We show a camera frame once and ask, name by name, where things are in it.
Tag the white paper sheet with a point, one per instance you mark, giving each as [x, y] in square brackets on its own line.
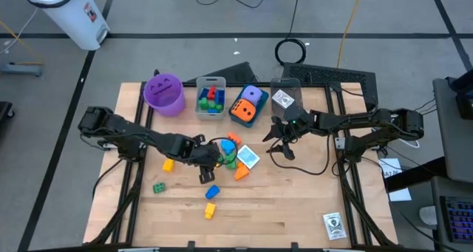
[390, 167]

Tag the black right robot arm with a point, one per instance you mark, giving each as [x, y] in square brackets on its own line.
[369, 120]

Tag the black table clamp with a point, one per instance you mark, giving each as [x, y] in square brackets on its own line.
[191, 244]
[294, 245]

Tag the black perforated panel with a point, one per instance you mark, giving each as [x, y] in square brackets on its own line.
[325, 74]

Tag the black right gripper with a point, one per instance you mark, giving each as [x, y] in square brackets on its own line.
[297, 122]

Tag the grey desk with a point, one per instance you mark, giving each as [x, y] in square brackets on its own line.
[454, 133]

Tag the orange wedge block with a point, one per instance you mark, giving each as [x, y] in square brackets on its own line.
[241, 172]

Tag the grey metal floor bar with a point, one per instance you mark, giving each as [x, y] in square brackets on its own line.
[22, 69]

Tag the green toy block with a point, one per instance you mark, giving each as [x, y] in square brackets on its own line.
[203, 104]
[231, 164]
[216, 106]

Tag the black flat panel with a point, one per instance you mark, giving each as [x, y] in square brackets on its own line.
[236, 74]

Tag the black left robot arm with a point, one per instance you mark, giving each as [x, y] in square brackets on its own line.
[129, 133]

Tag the light grey plastic bin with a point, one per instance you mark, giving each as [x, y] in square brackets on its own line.
[210, 81]

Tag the pale grey computer mouse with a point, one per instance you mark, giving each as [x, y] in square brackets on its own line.
[428, 215]

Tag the red toy block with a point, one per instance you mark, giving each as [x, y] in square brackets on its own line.
[211, 93]

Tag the dark blue toy block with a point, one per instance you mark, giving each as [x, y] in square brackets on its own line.
[203, 94]

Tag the light blue toy block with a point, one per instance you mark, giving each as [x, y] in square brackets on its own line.
[228, 146]

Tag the keyboard with coloured keys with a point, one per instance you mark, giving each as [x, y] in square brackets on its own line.
[458, 218]

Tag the black chair part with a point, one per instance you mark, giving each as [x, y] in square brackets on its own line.
[5, 111]

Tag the card on table corner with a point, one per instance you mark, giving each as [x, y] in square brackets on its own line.
[334, 226]

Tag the clear-wrapped card pack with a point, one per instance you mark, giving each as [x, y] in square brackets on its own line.
[282, 98]

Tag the black desk equipment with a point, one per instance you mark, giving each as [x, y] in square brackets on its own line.
[463, 97]

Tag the dark grey translucent bin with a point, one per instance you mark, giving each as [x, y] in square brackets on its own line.
[298, 93]

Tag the purple pumpkin-face bucket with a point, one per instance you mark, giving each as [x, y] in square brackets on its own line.
[164, 97]

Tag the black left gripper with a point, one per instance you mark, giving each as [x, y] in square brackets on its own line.
[205, 156]

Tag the blue toy brick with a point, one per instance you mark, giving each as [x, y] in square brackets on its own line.
[212, 192]

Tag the orange foam die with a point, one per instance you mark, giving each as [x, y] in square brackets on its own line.
[244, 109]

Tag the blue-backed card box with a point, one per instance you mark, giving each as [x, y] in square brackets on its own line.
[248, 157]

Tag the teal plastic bin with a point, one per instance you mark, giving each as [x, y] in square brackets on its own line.
[263, 106]

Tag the yellow toy brick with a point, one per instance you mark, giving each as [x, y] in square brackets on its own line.
[210, 210]

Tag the purple foam die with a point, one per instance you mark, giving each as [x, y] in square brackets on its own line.
[248, 99]

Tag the orange toy block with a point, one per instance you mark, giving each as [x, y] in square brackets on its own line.
[235, 138]

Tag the white pedal trash can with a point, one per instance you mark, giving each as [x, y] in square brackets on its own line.
[74, 15]

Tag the small green studded brick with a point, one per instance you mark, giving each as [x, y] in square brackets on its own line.
[159, 187]

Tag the yellow small block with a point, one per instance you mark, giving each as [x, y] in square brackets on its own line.
[168, 165]

